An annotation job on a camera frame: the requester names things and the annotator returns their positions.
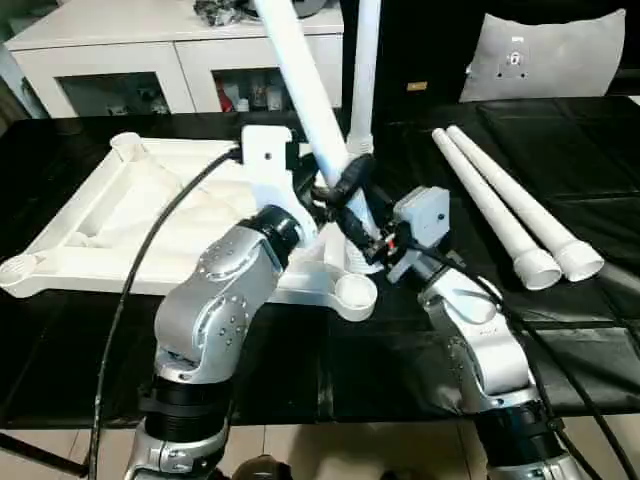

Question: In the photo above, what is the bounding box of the white plastic table leg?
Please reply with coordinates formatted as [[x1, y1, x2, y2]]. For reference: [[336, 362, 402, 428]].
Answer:
[[347, 0, 384, 158], [252, 0, 391, 273], [445, 124, 607, 283], [431, 128, 564, 292]]

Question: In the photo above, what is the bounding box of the white plastic table top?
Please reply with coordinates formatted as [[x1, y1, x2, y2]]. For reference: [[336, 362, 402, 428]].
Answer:
[[0, 130, 380, 322]]

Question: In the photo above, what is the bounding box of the black cabinet with gold label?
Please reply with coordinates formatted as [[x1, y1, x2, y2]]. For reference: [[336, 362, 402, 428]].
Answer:
[[340, 0, 493, 127]]

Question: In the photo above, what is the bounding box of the black work mat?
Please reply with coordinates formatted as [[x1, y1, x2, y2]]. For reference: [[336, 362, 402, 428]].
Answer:
[[0, 93, 640, 433]]

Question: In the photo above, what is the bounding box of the dark clutter pile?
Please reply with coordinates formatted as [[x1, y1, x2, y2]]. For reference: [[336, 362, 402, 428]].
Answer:
[[194, 0, 253, 29]]

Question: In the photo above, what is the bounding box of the white cabinet with glass doors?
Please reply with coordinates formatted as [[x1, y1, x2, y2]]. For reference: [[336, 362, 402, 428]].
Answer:
[[5, 0, 347, 120]]

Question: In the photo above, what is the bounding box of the dark left robot foot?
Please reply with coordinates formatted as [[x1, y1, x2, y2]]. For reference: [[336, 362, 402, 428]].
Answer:
[[230, 454, 293, 480]]

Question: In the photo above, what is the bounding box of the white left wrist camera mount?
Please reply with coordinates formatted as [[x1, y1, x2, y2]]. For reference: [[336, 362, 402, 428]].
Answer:
[[239, 124, 303, 217]]

